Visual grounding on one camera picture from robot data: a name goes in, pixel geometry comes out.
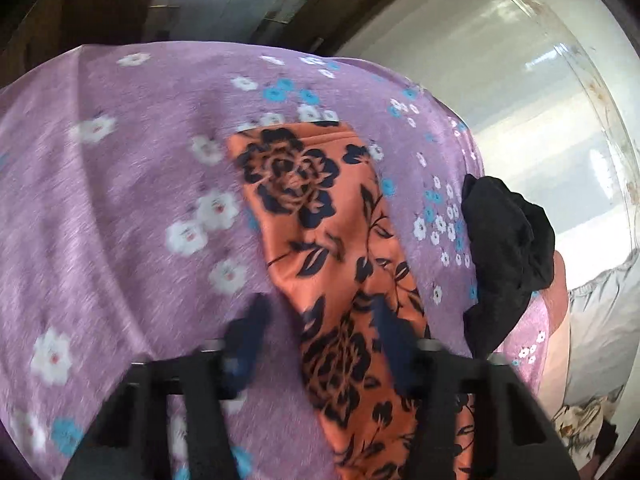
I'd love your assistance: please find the orange black floral garment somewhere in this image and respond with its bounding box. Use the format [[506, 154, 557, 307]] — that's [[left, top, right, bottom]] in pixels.
[[228, 122, 475, 479]]

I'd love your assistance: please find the beige floral cloth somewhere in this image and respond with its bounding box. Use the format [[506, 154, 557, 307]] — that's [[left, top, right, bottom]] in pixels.
[[552, 394, 618, 469]]

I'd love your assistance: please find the pink quilted mattress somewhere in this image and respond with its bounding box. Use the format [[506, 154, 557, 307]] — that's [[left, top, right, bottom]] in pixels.
[[538, 252, 570, 418]]

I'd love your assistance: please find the grey pillow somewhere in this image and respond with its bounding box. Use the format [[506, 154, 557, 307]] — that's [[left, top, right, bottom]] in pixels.
[[564, 249, 639, 405]]

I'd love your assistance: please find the black crumpled garment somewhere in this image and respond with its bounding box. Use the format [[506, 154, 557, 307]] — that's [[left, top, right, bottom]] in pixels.
[[461, 174, 555, 359]]

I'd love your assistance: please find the purple floral bedsheet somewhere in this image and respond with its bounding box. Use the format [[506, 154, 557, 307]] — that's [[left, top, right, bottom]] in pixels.
[[0, 40, 551, 480]]

